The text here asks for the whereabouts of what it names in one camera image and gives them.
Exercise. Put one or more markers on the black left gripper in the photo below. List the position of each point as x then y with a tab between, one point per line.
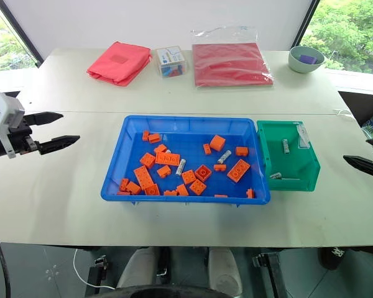
23	138

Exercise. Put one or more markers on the green plastic bin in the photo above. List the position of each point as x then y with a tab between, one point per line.
293	167

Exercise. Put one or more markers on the clear plastic card box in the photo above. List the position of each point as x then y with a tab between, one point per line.
171	62

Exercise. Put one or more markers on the clear label card holder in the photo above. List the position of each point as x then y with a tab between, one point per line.
303	136

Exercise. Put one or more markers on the grey brick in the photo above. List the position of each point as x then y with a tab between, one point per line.
181	167
275	176
286	146
223	156

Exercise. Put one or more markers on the small orange building block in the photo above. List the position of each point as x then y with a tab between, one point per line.
207	149
133	187
123	184
170	193
160	148
182	190
154	138
220	195
163	171
146	135
250	193
241	151
219	168
123	193

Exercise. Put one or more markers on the pink folded cloth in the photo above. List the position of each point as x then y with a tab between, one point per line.
118	63

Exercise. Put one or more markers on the black shoe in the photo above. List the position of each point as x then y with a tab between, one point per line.
333	257

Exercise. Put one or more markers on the pale green bowl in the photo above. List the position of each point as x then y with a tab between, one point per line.
301	65

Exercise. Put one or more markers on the purple block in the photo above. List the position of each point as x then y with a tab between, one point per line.
308	58

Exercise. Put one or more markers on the blue plastic tray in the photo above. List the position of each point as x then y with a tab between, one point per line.
186	130

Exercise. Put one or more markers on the white rounded robot leg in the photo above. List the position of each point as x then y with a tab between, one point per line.
225	270
136	268

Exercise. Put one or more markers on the red cloth in clear bag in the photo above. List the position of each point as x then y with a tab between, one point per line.
233	65

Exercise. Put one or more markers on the black window frame bar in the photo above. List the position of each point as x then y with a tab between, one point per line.
307	21
18	32

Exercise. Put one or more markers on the black table leg bracket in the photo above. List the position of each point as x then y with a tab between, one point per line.
98	274
268	274

